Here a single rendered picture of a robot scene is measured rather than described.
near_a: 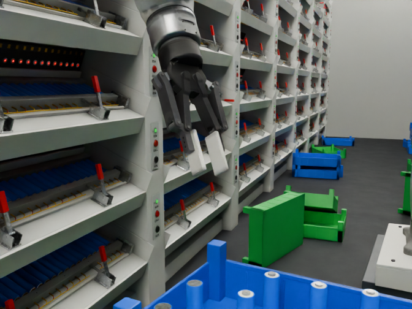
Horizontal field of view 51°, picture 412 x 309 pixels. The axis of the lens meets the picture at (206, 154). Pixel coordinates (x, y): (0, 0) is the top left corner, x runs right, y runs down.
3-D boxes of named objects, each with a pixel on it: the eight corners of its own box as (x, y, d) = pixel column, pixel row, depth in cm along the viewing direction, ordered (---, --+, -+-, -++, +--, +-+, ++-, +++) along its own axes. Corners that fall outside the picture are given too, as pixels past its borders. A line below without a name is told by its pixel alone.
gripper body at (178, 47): (170, 31, 71) (183, 80, 68) (208, 41, 76) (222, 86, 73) (146, 56, 76) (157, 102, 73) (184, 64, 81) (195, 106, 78)
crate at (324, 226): (345, 226, 184) (346, 208, 183) (342, 242, 166) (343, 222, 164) (276, 218, 195) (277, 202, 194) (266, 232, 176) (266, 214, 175)
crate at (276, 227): (303, 244, 164) (284, 239, 169) (305, 192, 161) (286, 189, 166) (262, 270, 141) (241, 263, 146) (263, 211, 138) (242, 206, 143)
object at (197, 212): (227, 206, 178) (240, 178, 174) (159, 262, 122) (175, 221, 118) (186, 184, 184) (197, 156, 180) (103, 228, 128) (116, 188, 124)
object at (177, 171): (227, 162, 175) (240, 131, 171) (158, 197, 119) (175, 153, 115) (186, 140, 180) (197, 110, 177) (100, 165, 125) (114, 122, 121)
